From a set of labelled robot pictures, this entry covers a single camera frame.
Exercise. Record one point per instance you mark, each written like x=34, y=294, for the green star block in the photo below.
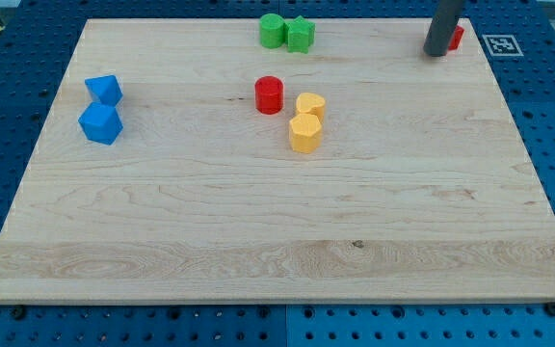
x=299, y=34

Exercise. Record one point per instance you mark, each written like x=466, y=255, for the red cylinder block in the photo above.
x=268, y=95

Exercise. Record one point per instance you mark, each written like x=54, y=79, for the wooden board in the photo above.
x=421, y=191

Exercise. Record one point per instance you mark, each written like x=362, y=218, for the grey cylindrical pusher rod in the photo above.
x=442, y=28

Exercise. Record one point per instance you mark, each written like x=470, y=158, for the yellow hexagon block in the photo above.
x=305, y=133

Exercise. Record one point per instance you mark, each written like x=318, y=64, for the black white fiducial marker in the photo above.
x=501, y=45

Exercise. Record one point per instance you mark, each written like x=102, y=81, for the red star block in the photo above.
x=456, y=39

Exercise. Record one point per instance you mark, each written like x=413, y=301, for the blue angular block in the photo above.
x=100, y=123
x=104, y=89

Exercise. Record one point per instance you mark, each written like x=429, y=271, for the yellow heart block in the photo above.
x=311, y=103

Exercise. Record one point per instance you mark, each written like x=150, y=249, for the upper blue angular block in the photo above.
x=104, y=89

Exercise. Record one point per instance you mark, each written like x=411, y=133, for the lower blue angular block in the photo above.
x=100, y=123

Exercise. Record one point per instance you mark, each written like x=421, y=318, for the green cylinder block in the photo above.
x=271, y=30

